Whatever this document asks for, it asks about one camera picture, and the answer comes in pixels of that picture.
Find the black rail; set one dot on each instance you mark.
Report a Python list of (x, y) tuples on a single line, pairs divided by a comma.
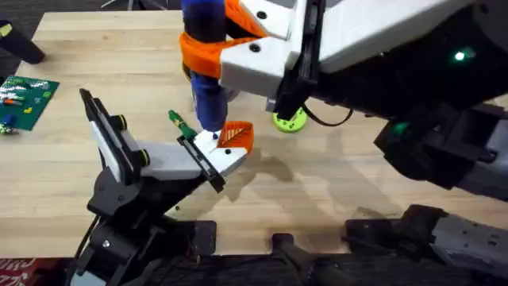
[(254, 270)]

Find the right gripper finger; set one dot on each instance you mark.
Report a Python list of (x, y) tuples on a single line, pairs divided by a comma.
[(254, 67)]

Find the red printed box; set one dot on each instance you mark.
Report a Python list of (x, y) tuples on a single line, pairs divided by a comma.
[(24, 272)]

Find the green board with toy blocks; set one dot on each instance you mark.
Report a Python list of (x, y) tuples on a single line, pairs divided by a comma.
[(29, 101)]

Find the green disc with holes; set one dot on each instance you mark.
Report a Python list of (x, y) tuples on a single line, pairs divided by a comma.
[(291, 124)]

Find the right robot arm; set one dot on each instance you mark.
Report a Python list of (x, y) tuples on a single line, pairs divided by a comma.
[(468, 238)]

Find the green vegetable toy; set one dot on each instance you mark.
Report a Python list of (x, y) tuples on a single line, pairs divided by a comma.
[(182, 124)]

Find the black bar-shaped object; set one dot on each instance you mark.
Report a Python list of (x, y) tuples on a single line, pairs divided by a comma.
[(21, 47)]

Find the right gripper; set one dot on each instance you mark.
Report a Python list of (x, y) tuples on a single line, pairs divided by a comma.
[(377, 35)]

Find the blue electric screwdriver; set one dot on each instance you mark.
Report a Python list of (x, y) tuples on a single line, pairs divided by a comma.
[(210, 105)]

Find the left wrist black flat plate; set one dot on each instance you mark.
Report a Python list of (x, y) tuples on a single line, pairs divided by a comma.
[(109, 139)]

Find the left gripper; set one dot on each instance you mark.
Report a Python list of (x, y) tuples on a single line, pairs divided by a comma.
[(170, 161)]

